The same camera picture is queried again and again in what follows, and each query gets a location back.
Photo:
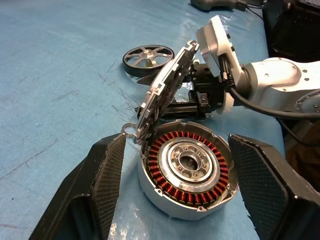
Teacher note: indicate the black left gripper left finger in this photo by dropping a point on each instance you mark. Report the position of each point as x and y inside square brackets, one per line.
[82, 190]

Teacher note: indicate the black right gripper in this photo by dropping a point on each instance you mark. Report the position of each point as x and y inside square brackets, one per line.
[208, 87]

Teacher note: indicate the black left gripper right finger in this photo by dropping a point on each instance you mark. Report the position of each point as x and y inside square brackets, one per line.
[270, 190]

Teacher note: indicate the silver hinged motor lid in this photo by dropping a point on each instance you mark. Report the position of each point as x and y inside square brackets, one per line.
[163, 82]

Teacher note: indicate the silver motor housing copper windings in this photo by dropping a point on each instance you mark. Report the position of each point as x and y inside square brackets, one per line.
[175, 202]

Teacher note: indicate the grey handheld controller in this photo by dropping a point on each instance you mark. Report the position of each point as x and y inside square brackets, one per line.
[210, 4]

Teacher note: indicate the black box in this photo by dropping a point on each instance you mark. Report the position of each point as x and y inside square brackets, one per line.
[295, 30]

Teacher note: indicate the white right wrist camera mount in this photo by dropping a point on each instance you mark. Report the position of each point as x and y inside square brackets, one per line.
[212, 40]

